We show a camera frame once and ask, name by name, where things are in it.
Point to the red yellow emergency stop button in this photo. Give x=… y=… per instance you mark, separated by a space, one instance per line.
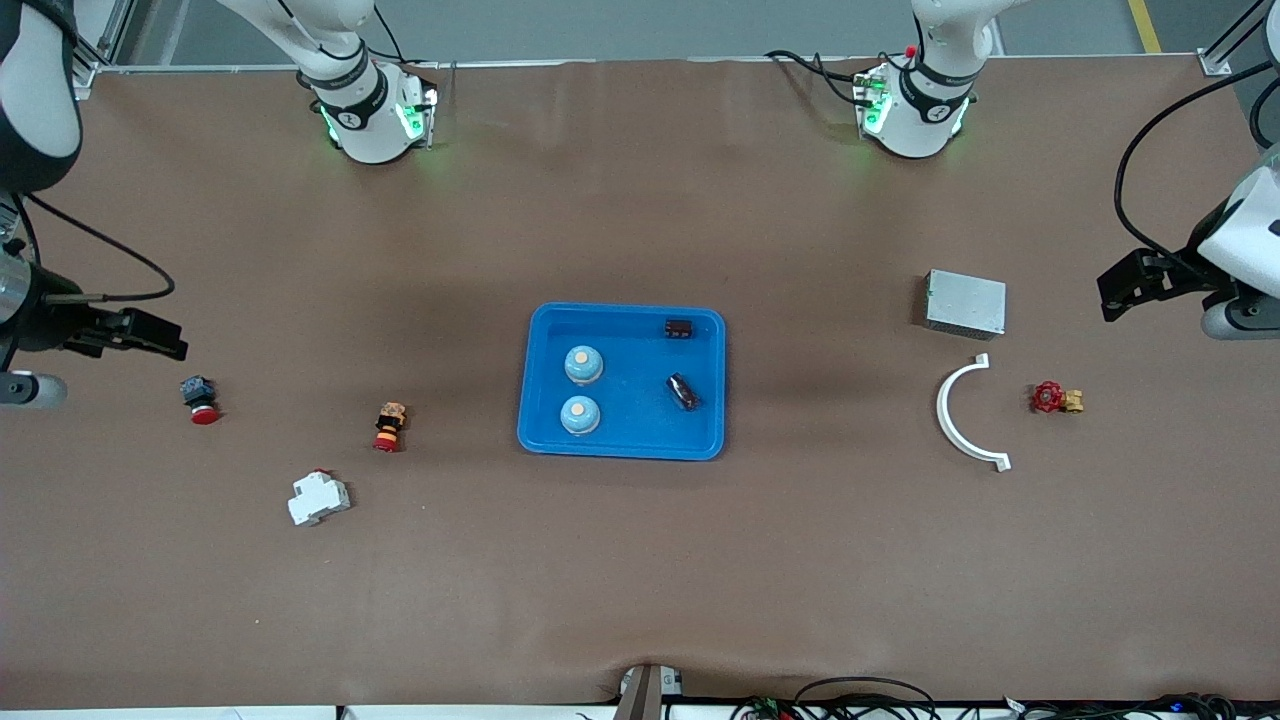
x=389 y=427

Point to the red button dark blue block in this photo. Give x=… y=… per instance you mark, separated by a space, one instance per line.
x=200 y=398

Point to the dark red electrolytic capacitor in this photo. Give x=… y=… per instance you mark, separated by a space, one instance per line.
x=683 y=391

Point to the blue dome bell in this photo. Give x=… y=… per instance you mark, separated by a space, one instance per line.
x=583 y=364
x=580 y=414

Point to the white circuit breaker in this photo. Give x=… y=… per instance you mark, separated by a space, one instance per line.
x=318 y=498

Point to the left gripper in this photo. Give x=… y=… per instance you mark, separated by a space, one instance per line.
x=1178 y=278

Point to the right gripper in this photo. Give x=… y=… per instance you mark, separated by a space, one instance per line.
x=48 y=322

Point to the table cover mat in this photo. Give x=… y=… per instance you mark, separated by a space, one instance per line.
x=640 y=580

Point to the grey metal box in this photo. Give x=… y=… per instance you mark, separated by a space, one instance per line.
x=964 y=303

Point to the metal table edge bracket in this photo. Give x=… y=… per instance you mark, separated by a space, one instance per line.
x=640 y=695

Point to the aluminium frame profile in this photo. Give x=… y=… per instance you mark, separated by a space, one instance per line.
x=1215 y=62
x=105 y=40

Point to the white curved plastic bracket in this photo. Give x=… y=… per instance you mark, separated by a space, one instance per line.
x=942 y=410

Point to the blue plastic tray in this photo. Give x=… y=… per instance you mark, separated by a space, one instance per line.
x=640 y=440

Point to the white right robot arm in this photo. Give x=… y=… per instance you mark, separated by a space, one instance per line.
x=360 y=120

